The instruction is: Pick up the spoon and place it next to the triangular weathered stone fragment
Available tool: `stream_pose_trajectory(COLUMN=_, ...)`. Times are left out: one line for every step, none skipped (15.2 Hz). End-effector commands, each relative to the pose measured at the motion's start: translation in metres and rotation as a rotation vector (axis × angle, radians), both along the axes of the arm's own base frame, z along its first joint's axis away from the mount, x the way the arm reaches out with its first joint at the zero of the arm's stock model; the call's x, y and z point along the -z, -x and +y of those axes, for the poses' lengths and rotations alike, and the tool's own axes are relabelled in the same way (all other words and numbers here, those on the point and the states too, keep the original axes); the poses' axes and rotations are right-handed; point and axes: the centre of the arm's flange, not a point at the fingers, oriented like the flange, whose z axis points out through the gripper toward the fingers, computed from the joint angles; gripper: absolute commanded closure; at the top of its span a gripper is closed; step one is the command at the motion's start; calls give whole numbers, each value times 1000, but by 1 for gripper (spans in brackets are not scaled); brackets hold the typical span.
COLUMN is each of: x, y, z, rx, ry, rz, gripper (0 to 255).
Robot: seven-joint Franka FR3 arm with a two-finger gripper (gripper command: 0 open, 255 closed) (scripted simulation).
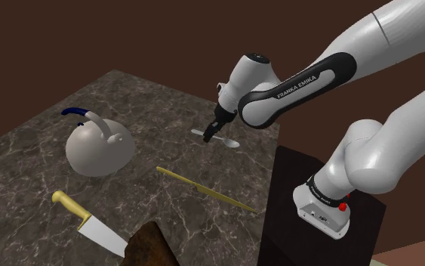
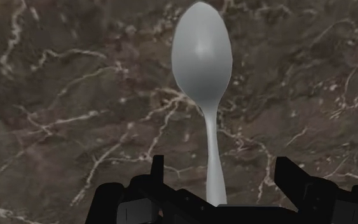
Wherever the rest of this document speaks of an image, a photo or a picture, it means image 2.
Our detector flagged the grey metal spoon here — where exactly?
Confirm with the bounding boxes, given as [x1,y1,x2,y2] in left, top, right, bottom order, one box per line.
[171,1,233,207]

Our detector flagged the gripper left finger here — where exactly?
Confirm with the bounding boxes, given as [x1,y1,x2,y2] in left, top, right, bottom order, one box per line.
[85,155,217,224]

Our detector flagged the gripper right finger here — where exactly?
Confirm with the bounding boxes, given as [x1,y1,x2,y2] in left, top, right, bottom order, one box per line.
[273,156,358,224]

